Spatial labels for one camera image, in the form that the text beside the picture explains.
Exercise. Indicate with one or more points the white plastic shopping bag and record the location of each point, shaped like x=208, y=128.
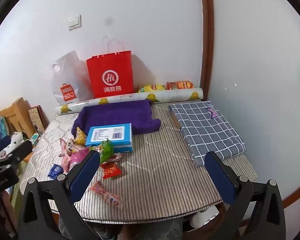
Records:
x=70, y=75

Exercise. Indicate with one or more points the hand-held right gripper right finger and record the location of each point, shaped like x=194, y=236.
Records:
x=220, y=177

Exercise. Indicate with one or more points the green triangular snack packet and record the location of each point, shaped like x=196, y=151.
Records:
x=106, y=148

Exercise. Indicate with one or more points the pale pink peach snack packet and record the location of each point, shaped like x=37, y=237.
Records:
x=77, y=158

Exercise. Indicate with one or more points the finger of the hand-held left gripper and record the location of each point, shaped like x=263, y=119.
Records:
x=0, y=143
x=20, y=152

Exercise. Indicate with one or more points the pink tape strip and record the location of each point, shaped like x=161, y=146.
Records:
x=212, y=113

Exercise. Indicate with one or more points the small blue snack packet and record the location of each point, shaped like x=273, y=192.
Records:
x=55, y=171

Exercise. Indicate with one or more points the white wall light switch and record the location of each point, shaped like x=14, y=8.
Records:
x=74, y=22

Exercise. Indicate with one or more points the white plastic container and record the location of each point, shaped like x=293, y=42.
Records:
x=205, y=217

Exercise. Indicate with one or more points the long pink strawberry snack packet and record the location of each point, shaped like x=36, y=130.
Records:
x=107, y=195

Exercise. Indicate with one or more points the grey checked cloth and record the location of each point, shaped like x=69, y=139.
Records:
x=207, y=130

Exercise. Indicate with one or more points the wooden furniture frame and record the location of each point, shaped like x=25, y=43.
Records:
x=17, y=115

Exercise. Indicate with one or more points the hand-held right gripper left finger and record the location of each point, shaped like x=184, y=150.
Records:
x=85, y=175

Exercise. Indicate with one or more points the pink white candy packet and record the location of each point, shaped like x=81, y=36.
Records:
x=116, y=157

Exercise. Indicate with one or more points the blue cardboard box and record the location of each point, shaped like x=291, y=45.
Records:
x=107, y=135

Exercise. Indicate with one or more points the lemon print wallpaper roll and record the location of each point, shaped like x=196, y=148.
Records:
x=130, y=97

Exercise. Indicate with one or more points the purple cloth basket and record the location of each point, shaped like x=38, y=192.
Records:
x=115, y=115

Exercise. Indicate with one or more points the small teal packet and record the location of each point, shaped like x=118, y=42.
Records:
x=35, y=138

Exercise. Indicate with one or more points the yellow snack packet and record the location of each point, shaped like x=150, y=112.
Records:
x=80, y=137

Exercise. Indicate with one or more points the yellow chips bag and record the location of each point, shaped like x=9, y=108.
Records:
x=151, y=88

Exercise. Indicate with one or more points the colourful patterned cloth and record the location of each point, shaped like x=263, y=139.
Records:
x=2, y=125

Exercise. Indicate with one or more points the striped table mat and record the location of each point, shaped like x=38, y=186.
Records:
x=165, y=180

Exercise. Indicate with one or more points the orange chips bag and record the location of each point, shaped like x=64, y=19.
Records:
x=180, y=85

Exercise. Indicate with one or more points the red snack packet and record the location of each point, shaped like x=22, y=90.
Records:
x=110, y=170

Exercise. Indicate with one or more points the red paper shopping bag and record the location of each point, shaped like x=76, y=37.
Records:
x=110, y=67

